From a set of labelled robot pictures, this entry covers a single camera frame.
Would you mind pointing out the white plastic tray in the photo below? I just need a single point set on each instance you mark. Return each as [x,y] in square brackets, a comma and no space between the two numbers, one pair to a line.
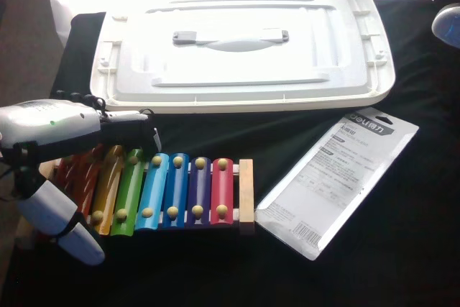
[237,62]

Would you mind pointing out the rainbow wooden toy xylophone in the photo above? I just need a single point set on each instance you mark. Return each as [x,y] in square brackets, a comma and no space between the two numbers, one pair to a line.
[201,192]

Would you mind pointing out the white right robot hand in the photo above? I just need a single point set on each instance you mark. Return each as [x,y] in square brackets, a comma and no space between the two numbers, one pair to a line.
[449,26]

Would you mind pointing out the clear blister package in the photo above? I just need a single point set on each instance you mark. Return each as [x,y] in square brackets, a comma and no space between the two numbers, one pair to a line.
[334,184]

